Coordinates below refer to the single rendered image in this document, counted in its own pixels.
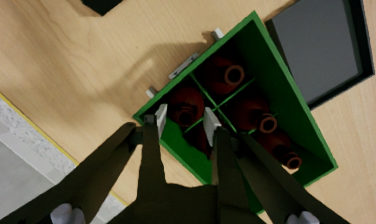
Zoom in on dark red bottle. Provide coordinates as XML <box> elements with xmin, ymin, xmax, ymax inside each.
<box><xmin>196</xmin><ymin>51</ymin><xmax>244</xmax><ymax>95</ymax></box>
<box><xmin>165</xmin><ymin>82</ymin><xmax>205</xmax><ymax>127</ymax></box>
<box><xmin>191</xmin><ymin>111</ymin><xmax>226</xmax><ymax>161</ymax></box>
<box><xmin>250</xmin><ymin>127</ymin><xmax>302</xmax><ymax>170</ymax></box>
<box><xmin>219</xmin><ymin>89</ymin><xmax>277</xmax><ymax>133</ymax></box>

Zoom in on green bottle crate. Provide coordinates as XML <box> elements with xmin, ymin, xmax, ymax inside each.
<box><xmin>147</xmin><ymin>32</ymin><xmax>339</xmax><ymax>188</ymax></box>

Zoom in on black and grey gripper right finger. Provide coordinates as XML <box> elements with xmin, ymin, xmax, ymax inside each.
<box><xmin>203</xmin><ymin>107</ymin><xmax>351</xmax><ymax>224</ymax></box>

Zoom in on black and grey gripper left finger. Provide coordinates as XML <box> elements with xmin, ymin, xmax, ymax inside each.
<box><xmin>0</xmin><ymin>104</ymin><xmax>173</xmax><ymax>224</ymax></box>

